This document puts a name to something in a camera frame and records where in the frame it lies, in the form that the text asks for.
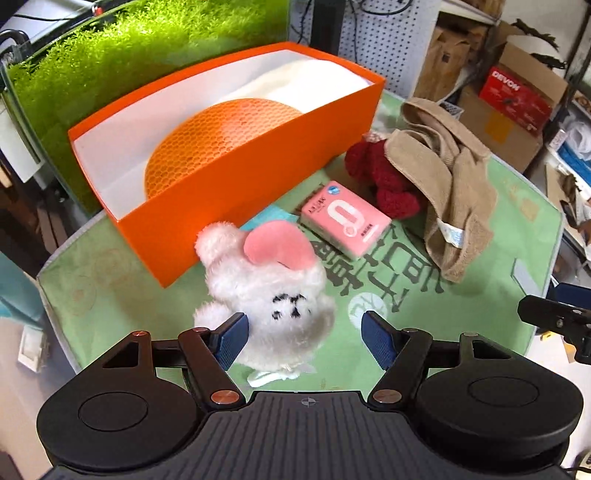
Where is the white plastic block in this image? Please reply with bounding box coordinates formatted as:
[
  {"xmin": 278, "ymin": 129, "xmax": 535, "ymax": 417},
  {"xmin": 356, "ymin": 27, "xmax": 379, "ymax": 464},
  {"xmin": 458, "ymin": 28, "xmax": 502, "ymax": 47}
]
[{"xmin": 17, "ymin": 329, "xmax": 49, "ymax": 374}]

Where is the black metal stand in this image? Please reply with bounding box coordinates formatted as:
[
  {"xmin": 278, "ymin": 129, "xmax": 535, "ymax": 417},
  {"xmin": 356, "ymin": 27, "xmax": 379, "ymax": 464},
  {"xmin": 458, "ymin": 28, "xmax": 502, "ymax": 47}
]
[{"xmin": 311, "ymin": 0, "xmax": 346, "ymax": 54}]

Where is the orange box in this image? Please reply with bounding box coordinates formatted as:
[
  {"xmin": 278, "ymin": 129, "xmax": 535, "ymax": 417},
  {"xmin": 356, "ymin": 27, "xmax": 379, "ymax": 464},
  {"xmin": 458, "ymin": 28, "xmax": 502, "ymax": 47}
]
[{"xmin": 67, "ymin": 41, "xmax": 386, "ymax": 289}]

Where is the pink tissue packet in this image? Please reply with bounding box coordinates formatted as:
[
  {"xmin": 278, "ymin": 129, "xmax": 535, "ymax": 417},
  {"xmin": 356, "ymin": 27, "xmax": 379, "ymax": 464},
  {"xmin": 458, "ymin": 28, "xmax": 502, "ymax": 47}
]
[{"xmin": 300, "ymin": 181, "xmax": 393, "ymax": 260}]

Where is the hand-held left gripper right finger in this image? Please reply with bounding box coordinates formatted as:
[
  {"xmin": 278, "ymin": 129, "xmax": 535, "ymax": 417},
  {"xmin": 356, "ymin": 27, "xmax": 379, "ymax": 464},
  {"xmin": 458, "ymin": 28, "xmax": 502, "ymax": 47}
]
[{"xmin": 361, "ymin": 310, "xmax": 509, "ymax": 411}]

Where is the grey tape patch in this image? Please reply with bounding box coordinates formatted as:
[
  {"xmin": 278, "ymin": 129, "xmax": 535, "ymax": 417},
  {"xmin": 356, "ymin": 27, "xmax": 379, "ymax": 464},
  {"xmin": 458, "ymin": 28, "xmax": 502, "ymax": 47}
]
[{"xmin": 512, "ymin": 259, "xmax": 537, "ymax": 288}]

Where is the white towel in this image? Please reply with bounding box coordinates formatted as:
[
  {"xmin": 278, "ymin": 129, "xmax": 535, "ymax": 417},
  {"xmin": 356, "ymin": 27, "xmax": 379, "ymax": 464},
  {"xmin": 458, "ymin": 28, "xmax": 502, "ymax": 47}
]
[{"xmin": 222, "ymin": 58, "xmax": 370, "ymax": 114}]

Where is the white pegboard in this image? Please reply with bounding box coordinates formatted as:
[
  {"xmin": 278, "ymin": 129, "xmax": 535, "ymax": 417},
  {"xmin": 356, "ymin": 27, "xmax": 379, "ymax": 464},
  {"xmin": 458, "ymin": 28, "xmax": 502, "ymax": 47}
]
[{"xmin": 288, "ymin": 0, "xmax": 441, "ymax": 100}]

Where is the teal paper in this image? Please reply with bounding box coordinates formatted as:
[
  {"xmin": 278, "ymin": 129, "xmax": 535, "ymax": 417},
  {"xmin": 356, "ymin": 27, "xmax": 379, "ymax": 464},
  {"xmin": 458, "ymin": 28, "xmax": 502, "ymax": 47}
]
[{"xmin": 240, "ymin": 205, "xmax": 298, "ymax": 232}]

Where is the orange honeycomb mat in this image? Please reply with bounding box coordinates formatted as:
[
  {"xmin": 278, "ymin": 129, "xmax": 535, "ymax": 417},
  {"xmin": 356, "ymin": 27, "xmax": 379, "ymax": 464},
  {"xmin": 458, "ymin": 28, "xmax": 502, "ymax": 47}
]
[{"xmin": 143, "ymin": 98, "xmax": 301, "ymax": 200}]

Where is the open cardboard box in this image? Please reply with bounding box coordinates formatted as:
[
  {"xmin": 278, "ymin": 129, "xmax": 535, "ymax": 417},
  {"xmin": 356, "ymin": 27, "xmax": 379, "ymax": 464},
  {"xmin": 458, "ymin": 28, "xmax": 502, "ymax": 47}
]
[{"xmin": 455, "ymin": 34, "xmax": 571, "ymax": 174}]

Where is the beige towel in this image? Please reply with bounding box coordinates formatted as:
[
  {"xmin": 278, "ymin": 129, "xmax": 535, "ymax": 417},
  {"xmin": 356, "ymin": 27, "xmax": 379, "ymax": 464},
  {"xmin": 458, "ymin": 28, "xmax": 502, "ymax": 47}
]
[{"xmin": 385, "ymin": 97, "xmax": 498, "ymax": 283}]

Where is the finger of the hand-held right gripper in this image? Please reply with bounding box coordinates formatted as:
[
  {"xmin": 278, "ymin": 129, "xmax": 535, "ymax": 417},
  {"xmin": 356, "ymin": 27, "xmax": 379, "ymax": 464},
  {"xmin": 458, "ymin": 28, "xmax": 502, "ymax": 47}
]
[
  {"xmin": 551, "ymin": 282, "xmax": 591, "ymax": 309},
  {"xmin": 517, "ymin": 294, "xmax": 591, "ymax": 352}
]

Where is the white plush rabbit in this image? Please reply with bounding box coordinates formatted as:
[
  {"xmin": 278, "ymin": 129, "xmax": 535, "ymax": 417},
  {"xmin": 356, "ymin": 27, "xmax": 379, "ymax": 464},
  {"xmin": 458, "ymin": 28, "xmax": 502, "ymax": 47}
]
[{"xmin": 191, "ymin": 219, "xmax": 338, "ymax": 388}]

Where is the red plush toy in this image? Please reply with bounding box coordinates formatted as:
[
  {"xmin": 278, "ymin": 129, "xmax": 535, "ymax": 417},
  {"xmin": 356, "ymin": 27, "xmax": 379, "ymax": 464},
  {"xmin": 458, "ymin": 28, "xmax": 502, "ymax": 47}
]
[{"xmin": 345, "ymin": 134, "xmax": 422, "ymax": 220}]

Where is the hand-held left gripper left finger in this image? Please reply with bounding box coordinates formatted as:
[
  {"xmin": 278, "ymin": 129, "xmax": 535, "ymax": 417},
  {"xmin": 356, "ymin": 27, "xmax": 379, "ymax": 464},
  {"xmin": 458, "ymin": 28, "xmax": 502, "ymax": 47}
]
[{"xmin": 104, "ymin": 311, "xmax": 251, "ymax": 409}]

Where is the aquarium with green plants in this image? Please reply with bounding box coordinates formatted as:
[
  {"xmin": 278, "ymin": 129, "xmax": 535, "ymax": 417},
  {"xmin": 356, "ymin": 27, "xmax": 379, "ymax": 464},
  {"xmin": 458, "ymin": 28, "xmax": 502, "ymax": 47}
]
[{"xmin": 0, "ymin": 0, "xmax": 296, "ymax": 215}]

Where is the white plastic bag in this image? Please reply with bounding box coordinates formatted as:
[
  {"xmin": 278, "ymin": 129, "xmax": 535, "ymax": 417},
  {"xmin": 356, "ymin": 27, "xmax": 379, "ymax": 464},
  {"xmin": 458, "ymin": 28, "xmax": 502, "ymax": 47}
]
[{"xmin": 562, "ymin": 119, "xmax": 591, "ymax": 154}]

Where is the green printed table mat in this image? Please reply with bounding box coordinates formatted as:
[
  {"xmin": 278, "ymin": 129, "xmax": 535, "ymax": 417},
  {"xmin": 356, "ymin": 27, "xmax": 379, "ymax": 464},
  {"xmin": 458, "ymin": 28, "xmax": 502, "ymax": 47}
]
[{"xmin": 36, "ymin": 90, "xmax": 566, "ymax": 374}]

